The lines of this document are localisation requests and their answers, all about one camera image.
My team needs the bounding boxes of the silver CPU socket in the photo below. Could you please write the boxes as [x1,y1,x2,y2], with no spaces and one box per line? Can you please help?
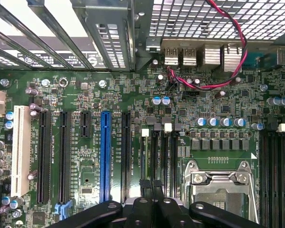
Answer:
[181,159,261,227]

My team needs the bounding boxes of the silver finned port block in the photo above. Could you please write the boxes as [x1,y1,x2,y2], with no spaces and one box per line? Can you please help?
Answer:
[222,44,243,73]

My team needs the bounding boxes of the RAM slot with black latch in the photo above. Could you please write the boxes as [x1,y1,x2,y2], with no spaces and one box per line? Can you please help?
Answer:
[172,123,182,204]
[152,123,163,185]
[269,118,279,228]
[260,123,270,228]

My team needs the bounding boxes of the grey metal PC case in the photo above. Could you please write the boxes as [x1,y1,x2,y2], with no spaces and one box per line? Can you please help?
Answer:
[0,0,285,228]

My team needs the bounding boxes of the blue plastic slot clip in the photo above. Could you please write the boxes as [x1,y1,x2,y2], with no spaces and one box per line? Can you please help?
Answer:
[54,199,74,218]

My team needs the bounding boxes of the long black expansion slot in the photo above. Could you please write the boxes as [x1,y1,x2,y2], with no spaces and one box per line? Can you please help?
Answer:
[120,111,132,205]
[37,110,52,205]
[57,111,71,205]

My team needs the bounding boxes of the short black expansion slot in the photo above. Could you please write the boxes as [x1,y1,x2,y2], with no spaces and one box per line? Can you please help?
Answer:
[79,110,91,140]

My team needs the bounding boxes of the white PCI expansion slot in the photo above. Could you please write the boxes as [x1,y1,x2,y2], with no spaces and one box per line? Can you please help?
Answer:
[10,105,33,198]

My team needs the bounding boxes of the perforated metal slot cover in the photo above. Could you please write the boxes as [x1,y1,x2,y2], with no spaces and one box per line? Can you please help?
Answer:
[85,9,135,72]

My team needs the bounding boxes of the silver network port block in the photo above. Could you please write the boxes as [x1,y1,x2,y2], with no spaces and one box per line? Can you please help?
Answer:
[200,44,222,67]

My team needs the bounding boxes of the blue expansion slot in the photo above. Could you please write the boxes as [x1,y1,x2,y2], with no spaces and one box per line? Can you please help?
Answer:
[99,111,113,204]

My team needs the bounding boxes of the silver USB port block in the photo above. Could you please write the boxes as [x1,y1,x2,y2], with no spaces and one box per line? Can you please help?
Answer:
[163,47,180,67]
[181,47,197,67]

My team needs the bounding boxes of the red and black twisted wire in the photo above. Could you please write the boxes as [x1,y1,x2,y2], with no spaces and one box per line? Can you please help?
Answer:
[165,0,249,95]

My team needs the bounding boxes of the green PC motherboard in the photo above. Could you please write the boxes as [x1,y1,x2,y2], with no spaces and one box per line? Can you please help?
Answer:
[0,68,285,228]

